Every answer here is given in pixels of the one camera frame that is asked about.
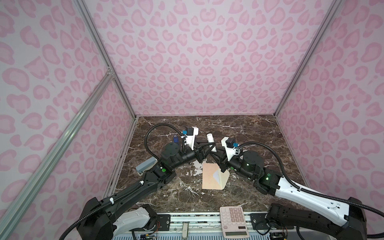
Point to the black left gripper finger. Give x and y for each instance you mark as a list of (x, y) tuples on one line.
[(210, 146), (210, 153)]

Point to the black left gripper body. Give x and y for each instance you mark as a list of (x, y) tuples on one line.
[(198, 154)]

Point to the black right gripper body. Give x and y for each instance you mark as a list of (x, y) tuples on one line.
[(227, 164)]

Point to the white glue stick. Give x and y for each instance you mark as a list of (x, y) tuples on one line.
[(210, 139)]

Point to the white letter paper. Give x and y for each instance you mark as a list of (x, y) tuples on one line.
[(217, 177)]

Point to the peach pink envelope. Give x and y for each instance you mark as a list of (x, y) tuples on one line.
[(209, 182)]

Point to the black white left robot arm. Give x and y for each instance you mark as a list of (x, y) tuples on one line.
[(97, 220)]

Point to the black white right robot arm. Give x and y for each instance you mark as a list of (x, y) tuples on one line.
[(331, 217)]

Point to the grey blue rectangular box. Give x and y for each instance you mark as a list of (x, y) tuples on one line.
[(146, 165)]

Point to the pink white calculator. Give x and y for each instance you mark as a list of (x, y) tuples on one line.
[(233, 223)]

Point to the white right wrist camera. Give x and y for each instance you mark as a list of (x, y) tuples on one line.
[(231, 147)]

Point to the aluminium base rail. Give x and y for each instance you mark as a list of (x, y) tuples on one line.
[(207, 226)]

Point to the white clip on rail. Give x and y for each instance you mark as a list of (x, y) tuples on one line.
[(185, 231)]

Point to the diagonal aluminium frame bar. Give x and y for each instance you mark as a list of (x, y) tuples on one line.
[(20, 205)]

